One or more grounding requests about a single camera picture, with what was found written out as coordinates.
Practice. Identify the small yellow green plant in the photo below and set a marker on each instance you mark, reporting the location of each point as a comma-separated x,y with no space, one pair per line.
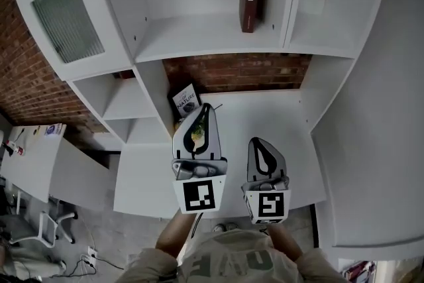
198,132

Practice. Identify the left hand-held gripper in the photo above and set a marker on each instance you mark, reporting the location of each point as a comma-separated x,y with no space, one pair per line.
198,197

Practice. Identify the red and white small bottle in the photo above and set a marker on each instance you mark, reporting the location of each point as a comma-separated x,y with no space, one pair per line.
15,147

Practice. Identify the person's beige printed shirt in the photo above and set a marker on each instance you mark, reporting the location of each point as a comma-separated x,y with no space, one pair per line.
232,261

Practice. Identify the white office chair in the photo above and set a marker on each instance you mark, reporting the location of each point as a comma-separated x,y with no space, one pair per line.
43,225

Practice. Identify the person's left forearm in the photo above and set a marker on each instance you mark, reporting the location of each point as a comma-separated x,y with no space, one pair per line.
174,235

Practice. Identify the black and white book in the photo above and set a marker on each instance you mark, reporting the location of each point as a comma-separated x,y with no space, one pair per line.
185,104

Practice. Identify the person's right forearm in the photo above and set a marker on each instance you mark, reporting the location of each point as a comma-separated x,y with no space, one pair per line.
285,243

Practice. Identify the white shelf unit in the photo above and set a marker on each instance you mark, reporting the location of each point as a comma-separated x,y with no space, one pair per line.
205,33

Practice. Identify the red and white printed magazine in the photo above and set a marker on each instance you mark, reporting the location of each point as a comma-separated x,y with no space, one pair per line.
359,271

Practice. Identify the white side table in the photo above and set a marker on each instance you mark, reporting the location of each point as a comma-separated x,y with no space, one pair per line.
36,162

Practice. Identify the white ribbed glass cabinet door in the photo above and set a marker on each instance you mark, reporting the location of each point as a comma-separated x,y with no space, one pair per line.
96,10

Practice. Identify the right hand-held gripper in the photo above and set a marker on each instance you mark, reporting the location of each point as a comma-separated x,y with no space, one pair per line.
270,203

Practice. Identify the white power strip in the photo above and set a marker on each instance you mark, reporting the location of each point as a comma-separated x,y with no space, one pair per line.
92,255

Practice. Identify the blue and white box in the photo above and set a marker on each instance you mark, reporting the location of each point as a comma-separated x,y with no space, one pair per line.
53,130

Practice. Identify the person's shoes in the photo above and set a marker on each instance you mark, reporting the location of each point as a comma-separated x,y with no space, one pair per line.
225,227

